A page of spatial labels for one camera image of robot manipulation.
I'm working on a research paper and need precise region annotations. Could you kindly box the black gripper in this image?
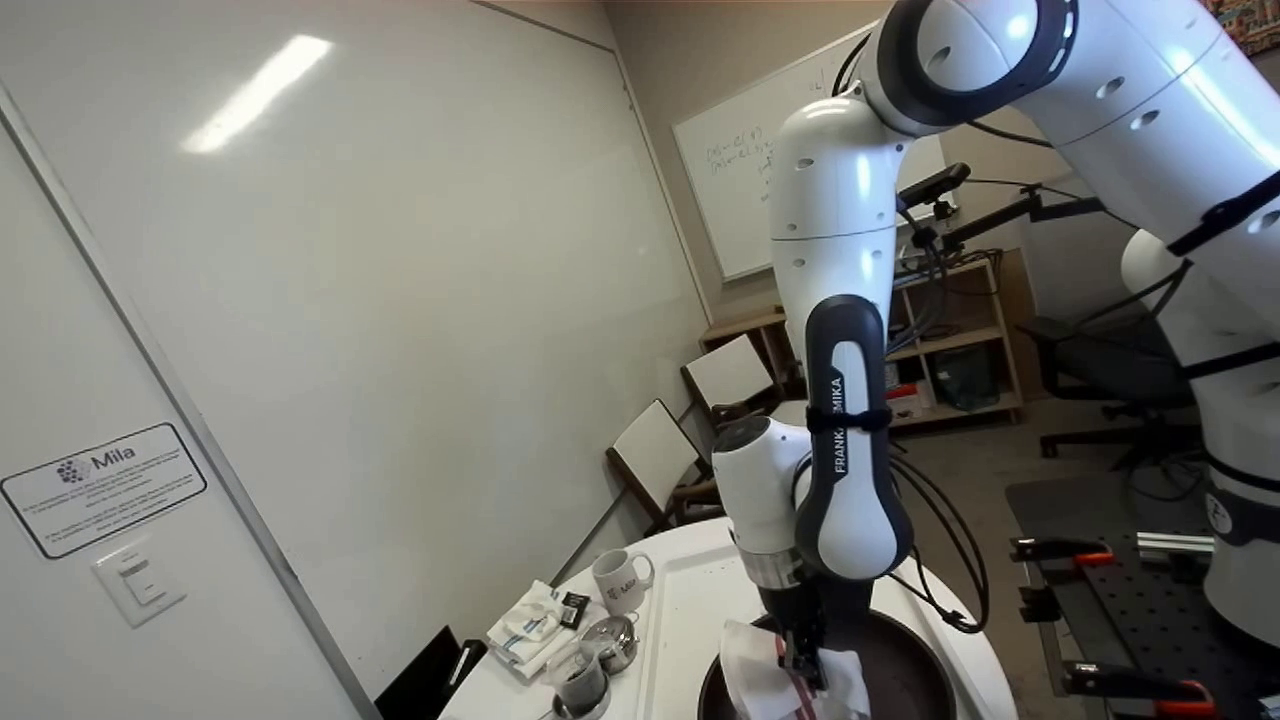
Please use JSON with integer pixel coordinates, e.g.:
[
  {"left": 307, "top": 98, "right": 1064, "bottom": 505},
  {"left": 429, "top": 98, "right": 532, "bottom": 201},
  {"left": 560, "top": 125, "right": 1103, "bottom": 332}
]
[{"left": 754, "top": 572, "right": 871, "bottom": 697}]

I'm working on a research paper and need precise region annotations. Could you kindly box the small white red-striped towel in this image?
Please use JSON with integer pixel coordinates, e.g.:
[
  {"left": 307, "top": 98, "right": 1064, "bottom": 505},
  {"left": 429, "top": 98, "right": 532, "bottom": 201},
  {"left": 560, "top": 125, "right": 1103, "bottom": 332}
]
[{"left": 715, "top": 614, "right": 880, "bottom": 720}]

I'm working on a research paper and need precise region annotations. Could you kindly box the white plastic tray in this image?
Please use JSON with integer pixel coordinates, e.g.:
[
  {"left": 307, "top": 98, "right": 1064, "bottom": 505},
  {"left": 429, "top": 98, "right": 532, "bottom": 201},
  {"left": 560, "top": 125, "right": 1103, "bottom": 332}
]
[{"left": 625, "top": 517, "right": 1019, "bottom": 720}]

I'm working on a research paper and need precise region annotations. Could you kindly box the shiny steel pot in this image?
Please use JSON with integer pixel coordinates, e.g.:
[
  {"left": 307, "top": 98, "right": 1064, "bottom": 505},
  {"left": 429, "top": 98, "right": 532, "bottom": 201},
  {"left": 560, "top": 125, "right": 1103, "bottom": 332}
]
[{"left": 579, "top": 610, "right": 645, "bottom": 670}]

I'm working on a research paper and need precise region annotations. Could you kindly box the white mug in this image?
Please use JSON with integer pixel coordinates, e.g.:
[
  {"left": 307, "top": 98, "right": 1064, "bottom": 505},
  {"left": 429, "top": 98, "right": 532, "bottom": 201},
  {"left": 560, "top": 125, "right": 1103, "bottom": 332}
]
[{"left": 586, "top": 543, "right": 661, "bottom": 620}]

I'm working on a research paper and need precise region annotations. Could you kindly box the dark metal bowl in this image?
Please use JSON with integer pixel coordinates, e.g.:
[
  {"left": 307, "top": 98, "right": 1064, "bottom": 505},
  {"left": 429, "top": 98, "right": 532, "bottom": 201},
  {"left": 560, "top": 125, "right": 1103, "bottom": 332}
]
[{"left": 546, "top": 657, "right": 616, "bottom": 720}]

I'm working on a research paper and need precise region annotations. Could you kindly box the wooden chair white seat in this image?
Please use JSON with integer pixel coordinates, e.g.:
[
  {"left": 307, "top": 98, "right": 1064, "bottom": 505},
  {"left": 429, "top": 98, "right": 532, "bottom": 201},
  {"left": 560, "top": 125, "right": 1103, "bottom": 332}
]
[
  {"left": 678, "top": 327, "right": 803, "bottom": 431},
  {"left": 609, "top": 397, "right": 733, "bottom": 526}
]

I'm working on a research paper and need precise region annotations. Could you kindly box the red white box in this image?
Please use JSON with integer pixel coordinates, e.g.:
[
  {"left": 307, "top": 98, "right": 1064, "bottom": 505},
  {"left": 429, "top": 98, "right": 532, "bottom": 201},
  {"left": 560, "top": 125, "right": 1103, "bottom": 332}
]
[{"left": 885, "top": 378, "right": 939, "bottom": 428}]

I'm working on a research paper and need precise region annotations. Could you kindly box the black shelf bag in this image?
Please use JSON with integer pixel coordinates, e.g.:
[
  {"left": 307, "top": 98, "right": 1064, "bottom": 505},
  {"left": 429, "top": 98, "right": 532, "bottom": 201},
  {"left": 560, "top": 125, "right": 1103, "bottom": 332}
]
[{"left": 932, "top": 347, "right": 1002, "bottom": 412}]

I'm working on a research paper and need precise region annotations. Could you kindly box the black perforated board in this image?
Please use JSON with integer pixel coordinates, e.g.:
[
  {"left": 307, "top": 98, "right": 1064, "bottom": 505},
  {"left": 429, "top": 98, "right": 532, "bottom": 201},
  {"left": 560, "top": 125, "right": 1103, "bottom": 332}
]
[{"left": 1002, "top": 471, "right": 1280, "bottom": 720}]

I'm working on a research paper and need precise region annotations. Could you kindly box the wooden shelf unit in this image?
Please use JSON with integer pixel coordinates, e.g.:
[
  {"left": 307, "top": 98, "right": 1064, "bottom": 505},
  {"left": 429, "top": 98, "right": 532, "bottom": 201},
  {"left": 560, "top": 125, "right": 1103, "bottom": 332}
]
[{"left": 885, "top": 246, "right": 1032, "bottom": 431}]

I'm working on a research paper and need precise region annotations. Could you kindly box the silver metal bar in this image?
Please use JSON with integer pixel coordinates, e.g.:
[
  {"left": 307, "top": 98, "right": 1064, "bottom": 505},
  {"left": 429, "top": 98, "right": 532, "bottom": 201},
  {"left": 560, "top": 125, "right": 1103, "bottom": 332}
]
[{"left": 1132, "top": 526, "right": 1220, "bottom": 558}]

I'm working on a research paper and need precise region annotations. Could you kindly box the black office chair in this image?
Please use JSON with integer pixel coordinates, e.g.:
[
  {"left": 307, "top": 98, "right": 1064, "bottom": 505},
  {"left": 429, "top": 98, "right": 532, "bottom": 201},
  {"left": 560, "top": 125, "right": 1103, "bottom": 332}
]
[{"left": 1026, "top": 308, "right": 1201, "bottom": 471}]

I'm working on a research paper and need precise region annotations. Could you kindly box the small framed whiteboard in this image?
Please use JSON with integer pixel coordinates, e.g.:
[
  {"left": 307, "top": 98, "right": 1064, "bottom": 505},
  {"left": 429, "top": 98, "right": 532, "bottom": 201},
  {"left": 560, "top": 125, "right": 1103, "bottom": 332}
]
[{"left": 666, "top": 21, "right": 889, "bottom": 288}]

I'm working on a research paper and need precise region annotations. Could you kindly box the framed picture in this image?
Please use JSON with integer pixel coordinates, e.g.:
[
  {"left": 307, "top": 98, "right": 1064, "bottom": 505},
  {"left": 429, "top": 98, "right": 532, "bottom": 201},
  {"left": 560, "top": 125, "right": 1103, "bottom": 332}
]
[{"left": 1203, "top": 0, "right": 1280, "bottom": 55}]

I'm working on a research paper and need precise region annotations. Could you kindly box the small black bracket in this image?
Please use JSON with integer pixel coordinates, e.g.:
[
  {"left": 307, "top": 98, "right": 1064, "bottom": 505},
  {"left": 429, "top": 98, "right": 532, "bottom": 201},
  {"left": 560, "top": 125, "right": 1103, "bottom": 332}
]
[{"left": 1017, "top": 583, "right": 1064, "bottom": 628}]

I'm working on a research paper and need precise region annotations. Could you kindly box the orange-handled black clamp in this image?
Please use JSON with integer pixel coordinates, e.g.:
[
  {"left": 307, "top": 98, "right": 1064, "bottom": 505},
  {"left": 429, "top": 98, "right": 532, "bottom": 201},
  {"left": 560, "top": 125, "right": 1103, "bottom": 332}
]
[
  {"left": 1058, "top": 657, "right": 1220, "bottom": 720},
  {"left": 1007, "top": 532, "right": 1125, "bottom": 572}
]

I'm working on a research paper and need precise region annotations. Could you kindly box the black camera on mount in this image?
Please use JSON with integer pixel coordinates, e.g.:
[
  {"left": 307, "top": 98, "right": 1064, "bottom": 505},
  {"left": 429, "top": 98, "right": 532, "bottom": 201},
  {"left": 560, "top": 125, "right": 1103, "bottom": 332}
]
[{"left": 892, "top": 158, "right": 1110, "bottom": 265}]

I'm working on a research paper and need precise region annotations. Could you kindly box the large glossy wall whiteboard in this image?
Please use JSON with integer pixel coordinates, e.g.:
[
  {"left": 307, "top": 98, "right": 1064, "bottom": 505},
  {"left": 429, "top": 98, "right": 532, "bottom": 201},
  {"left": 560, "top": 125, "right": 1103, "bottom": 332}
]
[{"left": 0, "top": 0, "right": 711, "bottom": 697}]

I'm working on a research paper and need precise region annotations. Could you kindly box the white light switch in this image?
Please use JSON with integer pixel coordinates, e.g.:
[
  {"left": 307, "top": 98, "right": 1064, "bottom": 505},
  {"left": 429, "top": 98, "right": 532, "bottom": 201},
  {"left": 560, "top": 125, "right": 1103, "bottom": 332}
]
[{"left": 88, "top": 532, "right": 189, "bottom": 631}]

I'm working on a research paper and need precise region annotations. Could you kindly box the white wall sign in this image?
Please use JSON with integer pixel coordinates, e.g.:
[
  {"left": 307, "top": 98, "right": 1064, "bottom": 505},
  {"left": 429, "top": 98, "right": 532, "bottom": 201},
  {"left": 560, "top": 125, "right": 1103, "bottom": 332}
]
[{"left": 0, "top": 421, "right": 212, "bottom": 564}]

